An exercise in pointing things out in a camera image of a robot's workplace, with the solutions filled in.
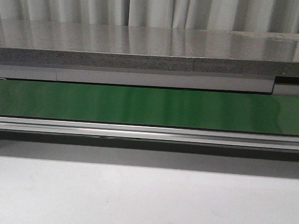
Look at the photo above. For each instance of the green conveyor belt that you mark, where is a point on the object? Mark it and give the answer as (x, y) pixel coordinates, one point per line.
(151, 106)

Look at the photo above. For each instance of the grey conveyor rear rail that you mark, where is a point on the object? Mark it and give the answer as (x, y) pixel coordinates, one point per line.
(248, 83)

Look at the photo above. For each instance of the white pleated curtain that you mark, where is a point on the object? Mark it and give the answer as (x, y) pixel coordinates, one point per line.
(237, 15)

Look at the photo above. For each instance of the aluminium conveyor front rail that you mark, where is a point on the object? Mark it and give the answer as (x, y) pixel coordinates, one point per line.
(279, 142)

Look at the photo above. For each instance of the grey stone slab table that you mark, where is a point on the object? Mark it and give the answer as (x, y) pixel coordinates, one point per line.
(269, 54)

